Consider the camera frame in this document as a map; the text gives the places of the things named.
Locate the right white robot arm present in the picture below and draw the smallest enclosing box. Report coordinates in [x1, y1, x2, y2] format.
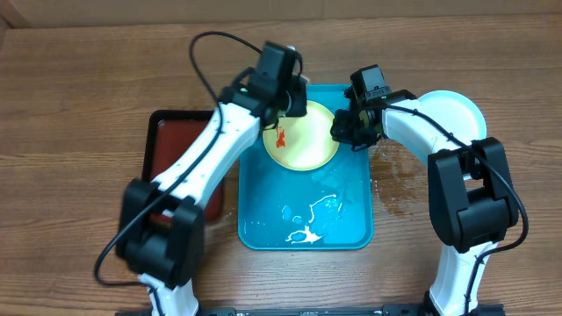
[330, 65, 529, 315]

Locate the black tray with red water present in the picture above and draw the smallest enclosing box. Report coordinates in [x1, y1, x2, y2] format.
[140, 109, 225, 225]

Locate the green plate with ketchup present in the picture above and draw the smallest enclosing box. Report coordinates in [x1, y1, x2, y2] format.
[262, 100, 339, 171]

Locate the light blue plate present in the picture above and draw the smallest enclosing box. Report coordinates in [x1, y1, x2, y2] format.
[418, 90, 487, 141]

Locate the teal plastic serving tray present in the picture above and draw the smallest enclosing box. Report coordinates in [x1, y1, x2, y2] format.
[238, 84, 374, 250]

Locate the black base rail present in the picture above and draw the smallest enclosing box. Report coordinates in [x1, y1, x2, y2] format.
[115, 304, 506, 316]

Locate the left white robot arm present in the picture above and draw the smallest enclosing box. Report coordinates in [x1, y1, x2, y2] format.
[107, 42, 306, 315]

